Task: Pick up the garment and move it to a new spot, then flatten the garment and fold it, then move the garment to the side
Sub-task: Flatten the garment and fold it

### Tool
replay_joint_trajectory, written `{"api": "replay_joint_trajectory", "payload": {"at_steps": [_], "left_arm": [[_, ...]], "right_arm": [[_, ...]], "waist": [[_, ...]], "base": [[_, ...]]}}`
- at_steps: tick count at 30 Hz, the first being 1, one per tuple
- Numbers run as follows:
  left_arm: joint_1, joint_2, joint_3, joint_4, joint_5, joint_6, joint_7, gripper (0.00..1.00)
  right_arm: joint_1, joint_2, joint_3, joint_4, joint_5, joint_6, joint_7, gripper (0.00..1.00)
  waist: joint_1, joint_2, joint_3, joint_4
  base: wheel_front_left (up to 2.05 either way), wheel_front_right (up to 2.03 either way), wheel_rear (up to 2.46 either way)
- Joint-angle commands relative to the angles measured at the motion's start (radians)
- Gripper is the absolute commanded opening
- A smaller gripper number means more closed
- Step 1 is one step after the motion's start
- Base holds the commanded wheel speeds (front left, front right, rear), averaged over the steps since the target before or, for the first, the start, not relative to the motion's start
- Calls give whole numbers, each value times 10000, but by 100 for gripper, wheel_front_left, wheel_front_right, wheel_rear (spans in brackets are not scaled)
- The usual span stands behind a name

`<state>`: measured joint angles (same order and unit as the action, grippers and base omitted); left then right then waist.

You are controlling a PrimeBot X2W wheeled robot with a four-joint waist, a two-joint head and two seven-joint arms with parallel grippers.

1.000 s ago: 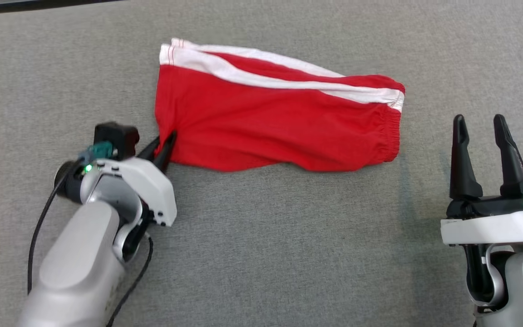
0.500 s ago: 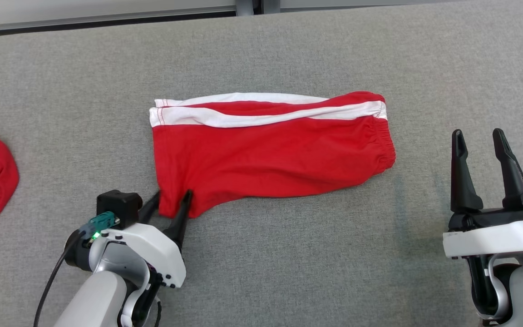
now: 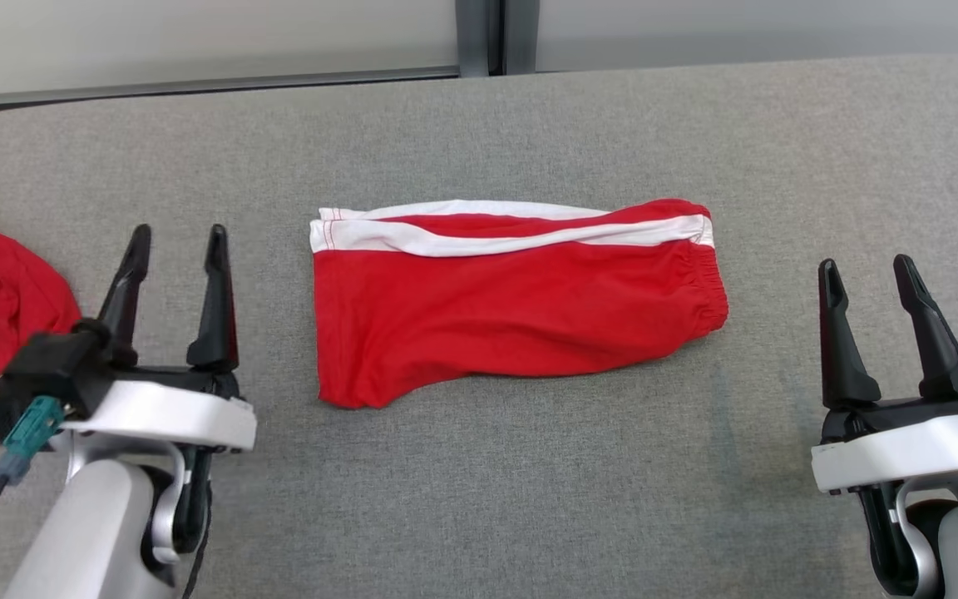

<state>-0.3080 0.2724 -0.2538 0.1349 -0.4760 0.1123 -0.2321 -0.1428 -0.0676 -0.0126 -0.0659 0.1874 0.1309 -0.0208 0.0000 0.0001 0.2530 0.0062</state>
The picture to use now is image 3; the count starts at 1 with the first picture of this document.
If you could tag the dark grey vertical wall post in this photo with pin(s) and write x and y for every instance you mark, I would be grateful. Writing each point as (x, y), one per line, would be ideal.
(479, 33)

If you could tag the red shorts with white stripes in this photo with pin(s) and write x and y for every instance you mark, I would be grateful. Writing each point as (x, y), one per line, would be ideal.
(512, 316)

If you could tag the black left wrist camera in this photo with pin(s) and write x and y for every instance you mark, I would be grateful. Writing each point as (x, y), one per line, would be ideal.
(46, 366)

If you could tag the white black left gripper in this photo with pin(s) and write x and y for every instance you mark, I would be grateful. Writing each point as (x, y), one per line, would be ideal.
(171, 412)

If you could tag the red basketball jersey white trim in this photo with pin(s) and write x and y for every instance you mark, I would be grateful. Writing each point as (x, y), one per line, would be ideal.
(5, 283)

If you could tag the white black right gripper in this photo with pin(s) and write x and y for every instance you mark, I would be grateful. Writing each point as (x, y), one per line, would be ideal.
(903, 453)

